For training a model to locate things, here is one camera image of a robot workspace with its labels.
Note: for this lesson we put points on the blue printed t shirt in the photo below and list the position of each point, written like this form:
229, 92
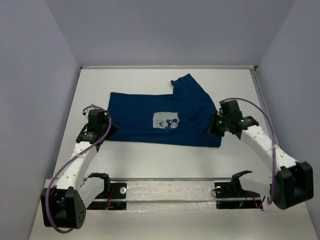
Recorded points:
180, 118

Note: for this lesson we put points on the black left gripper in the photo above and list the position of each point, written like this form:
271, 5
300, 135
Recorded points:
110, 127

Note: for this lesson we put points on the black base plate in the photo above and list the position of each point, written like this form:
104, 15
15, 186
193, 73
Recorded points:
115, 200
227, 198

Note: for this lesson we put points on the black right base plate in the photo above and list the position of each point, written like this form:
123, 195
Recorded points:
227, 198

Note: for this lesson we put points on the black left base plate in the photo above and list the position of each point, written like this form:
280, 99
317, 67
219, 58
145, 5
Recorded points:
115, 200

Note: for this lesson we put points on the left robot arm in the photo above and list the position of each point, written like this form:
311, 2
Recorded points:
65, 200

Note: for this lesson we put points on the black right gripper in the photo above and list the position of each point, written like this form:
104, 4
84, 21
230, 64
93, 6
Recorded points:
212, 129

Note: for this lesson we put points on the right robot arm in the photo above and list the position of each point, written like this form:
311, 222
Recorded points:
291, 182

